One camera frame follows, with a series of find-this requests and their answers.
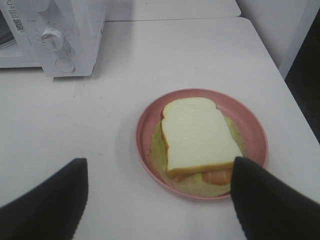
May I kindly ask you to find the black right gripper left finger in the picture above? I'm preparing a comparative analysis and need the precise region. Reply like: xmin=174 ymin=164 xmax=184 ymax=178
xmin=0 ymin=158 xmax=89 ymax=240

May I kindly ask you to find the sandwich with white bread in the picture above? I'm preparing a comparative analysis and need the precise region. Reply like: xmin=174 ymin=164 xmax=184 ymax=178
xmin=150 ymin=97 xmax=247 ymax=198

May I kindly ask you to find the pink plate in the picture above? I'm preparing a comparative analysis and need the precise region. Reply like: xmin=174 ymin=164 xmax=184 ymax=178
xmin=135 ymin=88 xmax=269 ymax=201

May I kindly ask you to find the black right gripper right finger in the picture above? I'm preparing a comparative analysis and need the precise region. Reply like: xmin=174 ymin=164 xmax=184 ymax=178
xmin=230 ymin=157 xmax=320 ymax=240

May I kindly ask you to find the white microwave oven body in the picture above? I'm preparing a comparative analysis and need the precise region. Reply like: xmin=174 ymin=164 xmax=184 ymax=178
xmin=0 ymin=0 xmax=107 ymax=77

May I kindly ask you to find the white microwave knob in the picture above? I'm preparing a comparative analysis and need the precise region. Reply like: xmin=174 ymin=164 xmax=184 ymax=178
xmin=35 ymin=0 xmax=51 ymax=13
xmin=40 ymin=27 xmax=66 ymax=52

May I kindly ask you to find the round microwave door button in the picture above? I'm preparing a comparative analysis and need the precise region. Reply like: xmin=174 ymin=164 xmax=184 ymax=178
xmin=55 ymin=58 xmax=75 ymax=73

